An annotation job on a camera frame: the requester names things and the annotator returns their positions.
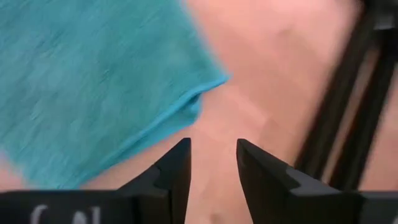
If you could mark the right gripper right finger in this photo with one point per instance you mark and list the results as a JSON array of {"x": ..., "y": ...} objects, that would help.
[{"x": 270, "y": 193}]

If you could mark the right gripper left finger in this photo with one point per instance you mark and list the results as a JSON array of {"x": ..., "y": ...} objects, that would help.
[{"x": 174, "y": 180}]

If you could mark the teal blue microfiber towel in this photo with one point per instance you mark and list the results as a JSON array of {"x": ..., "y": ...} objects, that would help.
[{"x": 93, "y": 87}]

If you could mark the black aluminium table frame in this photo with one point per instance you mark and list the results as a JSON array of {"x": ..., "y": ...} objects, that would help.
[{"x": 354, "y": 118}]

